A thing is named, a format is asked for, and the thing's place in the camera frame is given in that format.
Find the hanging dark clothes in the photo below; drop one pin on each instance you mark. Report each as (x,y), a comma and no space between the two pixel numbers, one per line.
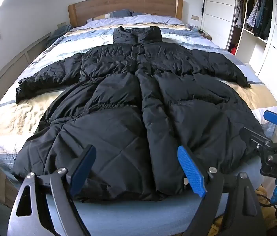
(260,14)

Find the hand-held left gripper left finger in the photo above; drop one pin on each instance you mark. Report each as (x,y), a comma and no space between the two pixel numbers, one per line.
(83,169)

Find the blue pillow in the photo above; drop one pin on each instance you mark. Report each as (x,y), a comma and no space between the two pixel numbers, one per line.
(120,13)

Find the yellow cloth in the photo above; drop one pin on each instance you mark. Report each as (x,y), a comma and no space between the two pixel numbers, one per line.
(264,213)

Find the striped duvet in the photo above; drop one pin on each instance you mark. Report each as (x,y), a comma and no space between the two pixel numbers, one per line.
(18,113)

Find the wooden headboard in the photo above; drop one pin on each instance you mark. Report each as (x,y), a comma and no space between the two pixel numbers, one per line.
(128,5)

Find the blue crumpled cloth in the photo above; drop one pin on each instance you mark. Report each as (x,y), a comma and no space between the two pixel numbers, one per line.
(57,34)

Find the black puffer coat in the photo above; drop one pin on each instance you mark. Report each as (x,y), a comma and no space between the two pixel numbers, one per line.
(118,98)

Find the wooden nightstand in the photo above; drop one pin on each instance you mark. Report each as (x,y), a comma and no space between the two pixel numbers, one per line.
(206,35)

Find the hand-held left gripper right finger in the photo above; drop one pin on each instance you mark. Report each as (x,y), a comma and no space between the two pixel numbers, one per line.
(191,172)

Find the red item in wardrobe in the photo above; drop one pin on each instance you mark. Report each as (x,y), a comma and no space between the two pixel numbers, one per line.
(233,49)

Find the white wardrobe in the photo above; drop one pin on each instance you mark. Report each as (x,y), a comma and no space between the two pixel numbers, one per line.
(276,44)

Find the low beige cabinets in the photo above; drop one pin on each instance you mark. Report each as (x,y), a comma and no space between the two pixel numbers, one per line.
(8,64)

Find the wall socket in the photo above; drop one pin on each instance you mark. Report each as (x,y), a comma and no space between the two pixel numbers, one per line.
(195,17)

